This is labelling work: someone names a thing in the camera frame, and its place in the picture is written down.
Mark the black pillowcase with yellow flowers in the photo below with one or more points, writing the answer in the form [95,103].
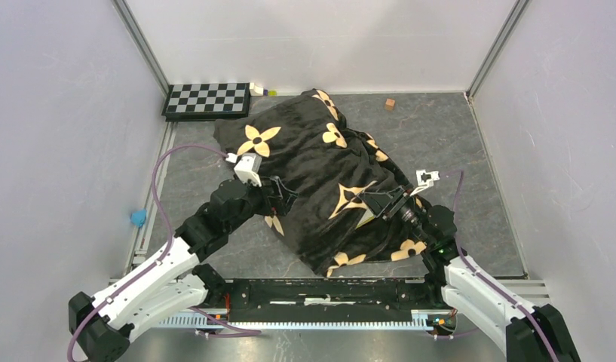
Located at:
[307,143]

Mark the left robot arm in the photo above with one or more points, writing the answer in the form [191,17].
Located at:
[105,324]

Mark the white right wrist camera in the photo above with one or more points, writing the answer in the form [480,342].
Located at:
[425,180]

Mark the small white block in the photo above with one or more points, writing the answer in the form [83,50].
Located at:
[256,90]

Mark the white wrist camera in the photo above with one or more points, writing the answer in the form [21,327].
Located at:
[246,167]
[425,180]

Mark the white toothed cable duct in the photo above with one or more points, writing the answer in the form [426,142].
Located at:
[415,321]

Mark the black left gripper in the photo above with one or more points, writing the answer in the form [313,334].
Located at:
[283,200]

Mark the blue clip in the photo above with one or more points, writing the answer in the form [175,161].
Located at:
[138,218]

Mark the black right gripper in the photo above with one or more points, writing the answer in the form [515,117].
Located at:
[381,201]

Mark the black white checkerboard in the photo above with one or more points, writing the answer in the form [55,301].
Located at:
[207,102]

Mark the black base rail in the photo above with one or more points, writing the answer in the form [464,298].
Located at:
[323,300]

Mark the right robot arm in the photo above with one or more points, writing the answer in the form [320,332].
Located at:
[523,330]

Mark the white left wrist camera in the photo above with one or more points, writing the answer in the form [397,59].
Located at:
[246,167]

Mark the small wooden cube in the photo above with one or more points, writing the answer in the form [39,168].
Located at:
[389,104]

